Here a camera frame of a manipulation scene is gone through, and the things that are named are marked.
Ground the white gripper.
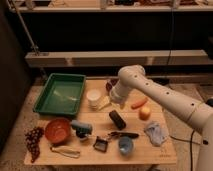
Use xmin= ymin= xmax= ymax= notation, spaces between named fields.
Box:
xmin=98 ymin=81 xmax=130 ymax=110

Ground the black eraser block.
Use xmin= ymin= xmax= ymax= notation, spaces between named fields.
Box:
xmin=109 ymin=110 xmax=126 ymax=130

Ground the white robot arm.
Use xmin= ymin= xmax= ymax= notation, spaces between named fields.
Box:
xmin=109 ymin=65 xmax=213 ymax=171

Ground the white cup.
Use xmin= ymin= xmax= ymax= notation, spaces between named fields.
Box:
xmin=86 ymin=89 xmax=101 ymax=108

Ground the dark red bowl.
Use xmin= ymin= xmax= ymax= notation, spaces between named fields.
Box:
xmin=106 ymin=79 xmax=118 ymax=91

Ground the orange carrot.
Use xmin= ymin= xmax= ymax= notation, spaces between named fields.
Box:
xmin=131 ymin=97 xmax=148 ymax=109

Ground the teal stapler tool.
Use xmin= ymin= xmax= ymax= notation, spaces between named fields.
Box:
xmin=71 ymin=120 xmax=93 ymax=138

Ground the yellow red apple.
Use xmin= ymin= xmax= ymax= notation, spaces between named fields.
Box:
xmin=139 ymin=106 xmax=151 ymax=120

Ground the green plastic tray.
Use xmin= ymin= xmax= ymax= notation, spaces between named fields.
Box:
xmin=33 ymin=73 xmax=86 ymax=118

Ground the small dark square box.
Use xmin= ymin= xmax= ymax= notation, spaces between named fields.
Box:
xmin=93 ymin=136 xmax=108 ymax=152

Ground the blue cup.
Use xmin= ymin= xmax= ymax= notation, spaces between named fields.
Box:
xmin=118 ymin=136 xmax=134 ymax=155

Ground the orange bowl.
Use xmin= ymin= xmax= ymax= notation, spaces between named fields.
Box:
xmin=44 ymin=118 xmax=71 ymax=144

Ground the blue grey cloth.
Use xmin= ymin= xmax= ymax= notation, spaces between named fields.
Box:
xmin=144 ymin=121 xmax=169 ymax=147

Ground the dark grape bunch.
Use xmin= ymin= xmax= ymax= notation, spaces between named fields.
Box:
xmin=25 ymin=127 xmax=44 ymax=163

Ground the metal pole stand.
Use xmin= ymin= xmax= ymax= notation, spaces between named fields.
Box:
xmin=10 ymin=0 xmax=48 ymax=81

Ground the white lower shelf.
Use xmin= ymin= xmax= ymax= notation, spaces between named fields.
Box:
xmin=25 ymin=50 xmax=213 ymax=68

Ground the black handled tool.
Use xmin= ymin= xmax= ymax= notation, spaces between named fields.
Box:
xmin=107 ymin=131 xmax=139 ymax=140

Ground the black hanging cable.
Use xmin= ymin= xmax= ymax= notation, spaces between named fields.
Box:
xmin=165 ymin=0 xmax=176 ymax=79

